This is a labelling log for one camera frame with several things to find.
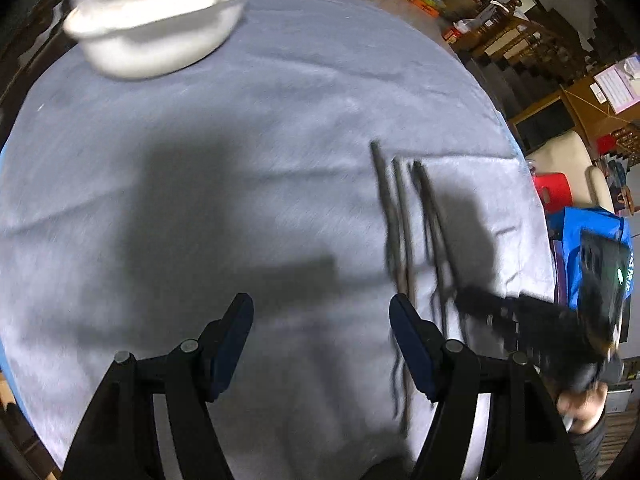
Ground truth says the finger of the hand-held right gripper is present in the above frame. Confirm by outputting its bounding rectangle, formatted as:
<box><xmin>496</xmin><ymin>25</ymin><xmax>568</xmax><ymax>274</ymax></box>
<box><xmin>482</xmin><ymin>317</ymin><xmax>576</xmax><ymax>376</ymax></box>
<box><xmin>454</xmin><ymin>285</ymin><xmax>571</xmax><ymax>331</ymax></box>

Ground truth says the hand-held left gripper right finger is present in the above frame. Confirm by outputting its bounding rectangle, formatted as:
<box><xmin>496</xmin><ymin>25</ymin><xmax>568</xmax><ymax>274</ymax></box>
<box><xmin>389</xmin><ymin>294</ymin><xmax>583</xmax><ymax>480</ymax></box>

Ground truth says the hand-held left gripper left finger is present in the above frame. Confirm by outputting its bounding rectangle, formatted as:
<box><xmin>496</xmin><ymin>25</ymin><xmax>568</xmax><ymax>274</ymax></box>
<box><xmin>61</xmin><ymin>292</ymin><xmax>255</xmax><ymax>480</ymax></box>

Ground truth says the person's right forearm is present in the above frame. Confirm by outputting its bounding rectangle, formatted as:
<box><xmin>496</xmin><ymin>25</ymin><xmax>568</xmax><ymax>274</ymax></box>
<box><xmin>567</xmin><ymin>410</ymin><xmax>609</xmax><ymax>480</ymax></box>

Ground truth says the person's right hand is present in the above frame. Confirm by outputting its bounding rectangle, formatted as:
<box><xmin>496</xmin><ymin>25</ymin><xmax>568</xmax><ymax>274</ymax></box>
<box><xmin>556</xmin><ymin>384</ymin><xmax>609</xmax><ymax>436</ymax></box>

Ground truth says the blue bag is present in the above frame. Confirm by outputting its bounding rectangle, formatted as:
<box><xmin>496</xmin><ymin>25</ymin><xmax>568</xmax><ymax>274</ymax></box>
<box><xmin>547</xmin><ymin>207</ymin><xmax>632</xmax><ymax>311</ymax></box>

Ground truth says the red plastic chair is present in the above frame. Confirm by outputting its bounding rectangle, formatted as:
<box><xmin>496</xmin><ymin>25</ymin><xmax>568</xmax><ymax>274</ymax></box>
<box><xmin>532</xmin><ymin>172</ymin><xmax>573</xmax><ymax>216</ymax></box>

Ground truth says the cream armchair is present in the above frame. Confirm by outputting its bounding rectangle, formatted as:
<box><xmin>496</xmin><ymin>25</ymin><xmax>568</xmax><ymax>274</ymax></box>
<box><xmin>527</xmin><ymin>132</ymin><xmax>618</xmax><ymax>211</ymax></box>

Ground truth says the grey tablecloth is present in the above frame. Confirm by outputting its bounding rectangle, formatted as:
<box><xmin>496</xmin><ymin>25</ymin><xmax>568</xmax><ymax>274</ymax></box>
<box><xmin>0</xmin><ymin>0</ymin><xmax>558</xmax><ymax>480</ymax></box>

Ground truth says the wooden staircase railing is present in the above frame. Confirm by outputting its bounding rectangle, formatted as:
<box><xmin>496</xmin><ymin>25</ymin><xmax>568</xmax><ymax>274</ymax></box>
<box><xmin>450</xmin><ymin>0</ymin><xmax>601</xmax><ymax>86</ymax></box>

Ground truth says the red and white bag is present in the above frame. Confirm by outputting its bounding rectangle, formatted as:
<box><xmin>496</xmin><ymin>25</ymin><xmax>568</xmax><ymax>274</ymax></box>
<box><xmin>442</xmin><ymin>17</ymin><xmax>481</xmax><ymax>43</ymax></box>

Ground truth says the white plastic basin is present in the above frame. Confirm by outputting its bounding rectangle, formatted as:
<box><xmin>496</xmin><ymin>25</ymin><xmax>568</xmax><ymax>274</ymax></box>
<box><xmin>64</xmin><ymin>0</ymin><xmax>248</xmax><ymax>80</ymax></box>

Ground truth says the pink wall calendar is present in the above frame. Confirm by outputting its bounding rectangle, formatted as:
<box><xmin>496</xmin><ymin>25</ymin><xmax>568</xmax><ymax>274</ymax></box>
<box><xmin>592</xmin><ymin>52</ymin><xmax>640</xmax><ymax>113</ymax></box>

